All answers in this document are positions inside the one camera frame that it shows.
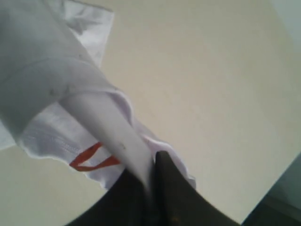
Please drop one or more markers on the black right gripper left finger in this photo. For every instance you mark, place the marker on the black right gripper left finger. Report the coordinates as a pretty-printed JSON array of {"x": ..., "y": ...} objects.
[{"x": 122, "y": 205}]

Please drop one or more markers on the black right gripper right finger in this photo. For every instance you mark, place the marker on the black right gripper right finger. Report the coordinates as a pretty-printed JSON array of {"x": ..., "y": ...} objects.
[{"x": 178, "y": 202}]

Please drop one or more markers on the white t-shirt with red logo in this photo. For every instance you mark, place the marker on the white t-shirt with red logo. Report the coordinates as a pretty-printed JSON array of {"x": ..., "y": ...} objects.
[{"x": 56, "y": 103}]

